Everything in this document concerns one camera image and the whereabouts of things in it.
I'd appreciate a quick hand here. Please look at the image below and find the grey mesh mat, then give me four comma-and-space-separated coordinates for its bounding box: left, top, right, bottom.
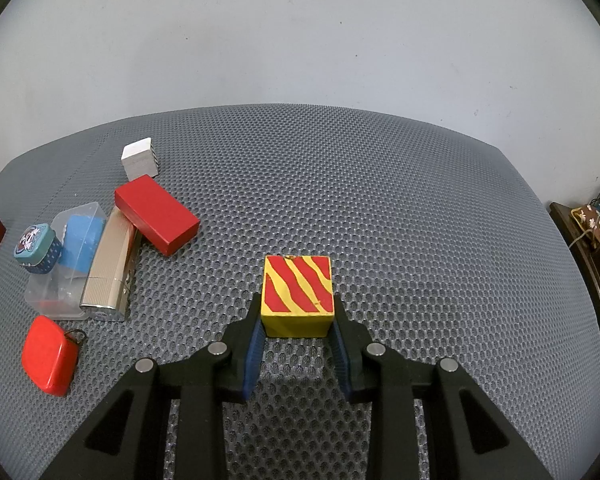
0, 104, 600, 480

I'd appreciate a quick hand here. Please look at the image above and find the brown floral cloth pouch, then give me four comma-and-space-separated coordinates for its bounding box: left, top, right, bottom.
571, 203, 600, 248

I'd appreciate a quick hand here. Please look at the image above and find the clear plastic box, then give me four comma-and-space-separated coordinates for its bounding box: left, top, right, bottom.
25, 201, 108, 320

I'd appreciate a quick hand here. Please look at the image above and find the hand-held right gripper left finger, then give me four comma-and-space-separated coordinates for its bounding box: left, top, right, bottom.
40, 294, 266, 480

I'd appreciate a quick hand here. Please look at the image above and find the small blue cartoon tin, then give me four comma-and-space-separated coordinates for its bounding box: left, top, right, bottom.
13, 223, 63, 275

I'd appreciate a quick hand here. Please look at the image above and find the red rectangular box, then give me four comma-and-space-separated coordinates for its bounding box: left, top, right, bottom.
114, 175, 201, 257

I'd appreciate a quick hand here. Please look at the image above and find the thin white cord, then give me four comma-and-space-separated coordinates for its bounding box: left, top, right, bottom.
567, 195, 600, 248

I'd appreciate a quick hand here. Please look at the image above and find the white cube with zigzag side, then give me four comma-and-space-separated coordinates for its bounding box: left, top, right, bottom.
120, 137, 160, 182

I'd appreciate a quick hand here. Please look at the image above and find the dark wooden furniture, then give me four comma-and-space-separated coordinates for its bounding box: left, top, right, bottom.
549, 185, 600, 376

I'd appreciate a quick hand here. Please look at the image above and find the yellow red striped wooden cube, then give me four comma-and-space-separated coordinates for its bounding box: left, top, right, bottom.
260, 255, 336, 339

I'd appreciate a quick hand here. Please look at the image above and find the red rounded case with keyring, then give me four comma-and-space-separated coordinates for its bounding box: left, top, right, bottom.
21, 315, 87, 397

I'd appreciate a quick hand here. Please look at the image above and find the champagne ribbed metal case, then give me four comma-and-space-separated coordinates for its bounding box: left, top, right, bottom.
79, 208, 143, 322

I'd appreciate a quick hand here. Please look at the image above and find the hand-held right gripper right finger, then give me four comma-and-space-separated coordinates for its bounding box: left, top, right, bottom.
332, 296, 561, 480

